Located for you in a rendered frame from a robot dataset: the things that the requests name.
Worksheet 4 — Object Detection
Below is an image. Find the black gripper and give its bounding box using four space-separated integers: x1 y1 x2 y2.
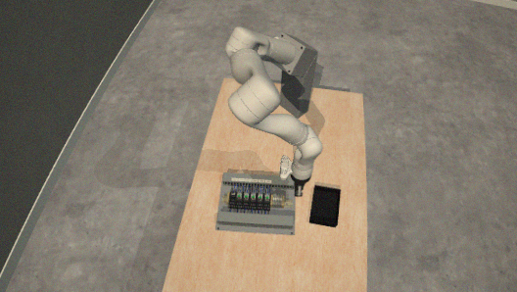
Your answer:
291 174 310 196

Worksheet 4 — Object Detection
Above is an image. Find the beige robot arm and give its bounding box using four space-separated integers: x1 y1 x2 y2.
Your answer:
225 26 323 180

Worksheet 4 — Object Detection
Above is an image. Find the black rectangular tray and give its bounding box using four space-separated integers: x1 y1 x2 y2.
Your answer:
309 185 341 227

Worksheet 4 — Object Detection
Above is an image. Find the grey relay panel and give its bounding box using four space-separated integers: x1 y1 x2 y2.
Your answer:
215 172 296 235

